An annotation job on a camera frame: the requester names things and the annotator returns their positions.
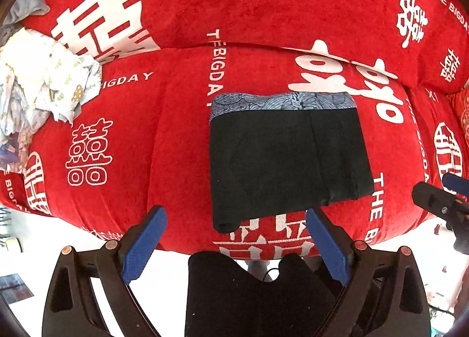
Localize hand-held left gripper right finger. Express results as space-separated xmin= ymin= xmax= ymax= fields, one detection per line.
xmin=306 ymin=207 xmax=432 ymax=337

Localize white patterned cloth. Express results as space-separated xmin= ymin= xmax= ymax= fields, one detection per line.
xmin=0 ymin=27 xmax=103 ymax=173

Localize grey cloth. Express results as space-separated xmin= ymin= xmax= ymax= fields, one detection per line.
xmin=0 ymin=0 xmax=51 ymax=45

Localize dark flat object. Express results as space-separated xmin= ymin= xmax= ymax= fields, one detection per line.
xmin=0 ymin=273 xmax=34 ymax=303

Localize black pants with grey waistband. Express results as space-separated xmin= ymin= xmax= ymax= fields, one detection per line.
xmin=209 ymin=91 xmax=375 ymax=235

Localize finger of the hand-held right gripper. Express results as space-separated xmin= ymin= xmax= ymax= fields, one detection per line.
xmin=441 ymin=173 xmax=469 ymax=199
xmin=411 ymin=181 xmax=469 ymax=229

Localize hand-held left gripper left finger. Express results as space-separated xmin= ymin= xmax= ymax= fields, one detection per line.
xmin=41 ymin=205 xmax=168 ymax=337

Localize red printed blanket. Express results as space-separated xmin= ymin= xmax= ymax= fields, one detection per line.
xmin=0 ymin=0 xmax=469 ymax=261

